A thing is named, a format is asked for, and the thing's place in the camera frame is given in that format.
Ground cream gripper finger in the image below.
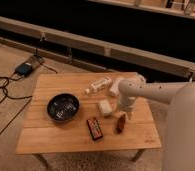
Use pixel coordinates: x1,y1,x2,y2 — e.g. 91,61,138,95
127,112,133,120

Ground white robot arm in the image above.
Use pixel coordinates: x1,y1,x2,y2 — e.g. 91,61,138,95
118,79,195,171

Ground white sponge block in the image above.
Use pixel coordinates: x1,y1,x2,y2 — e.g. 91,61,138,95
98,100,112,117

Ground black red snack bar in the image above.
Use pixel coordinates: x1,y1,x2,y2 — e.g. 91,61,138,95
87,117,103,141

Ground wooden folding table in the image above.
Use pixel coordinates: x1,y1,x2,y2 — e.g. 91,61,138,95
15,71,163,171

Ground dark round bowl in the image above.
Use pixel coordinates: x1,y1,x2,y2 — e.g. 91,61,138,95
47,93,80,123

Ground black floor cable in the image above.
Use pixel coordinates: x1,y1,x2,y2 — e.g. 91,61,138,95
0,61,59,145

